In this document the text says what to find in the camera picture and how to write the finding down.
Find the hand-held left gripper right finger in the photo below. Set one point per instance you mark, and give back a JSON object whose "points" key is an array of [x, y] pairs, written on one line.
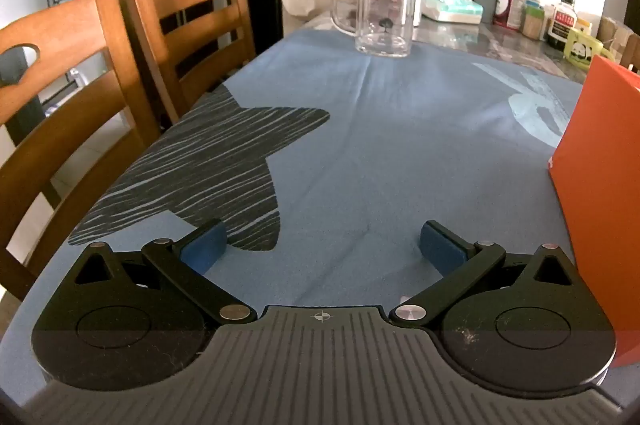
{"points": [[440, 245]]}

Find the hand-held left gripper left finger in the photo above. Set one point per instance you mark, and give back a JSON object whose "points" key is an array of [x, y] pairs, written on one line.
{"points": [[205, 245]]}

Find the orange box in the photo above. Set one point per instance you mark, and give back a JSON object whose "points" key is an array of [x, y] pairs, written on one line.
{"points": [[600, 155]]}

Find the blue printed tablecloth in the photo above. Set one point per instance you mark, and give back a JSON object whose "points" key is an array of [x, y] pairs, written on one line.
{"points": [[375, 145]]}

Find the small green lidded jar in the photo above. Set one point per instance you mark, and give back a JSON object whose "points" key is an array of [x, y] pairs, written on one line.
{"points": [[532, 22]]}

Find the red labelled container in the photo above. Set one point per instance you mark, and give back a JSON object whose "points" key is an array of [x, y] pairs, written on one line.
{"points": [[510, 7]]}

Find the clear glass mug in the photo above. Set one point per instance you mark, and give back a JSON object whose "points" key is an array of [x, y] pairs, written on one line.
{"points": [[365, 5]]}

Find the dark bottle with red label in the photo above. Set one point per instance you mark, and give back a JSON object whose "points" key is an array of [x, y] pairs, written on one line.
{"points": [[562, 22]]}

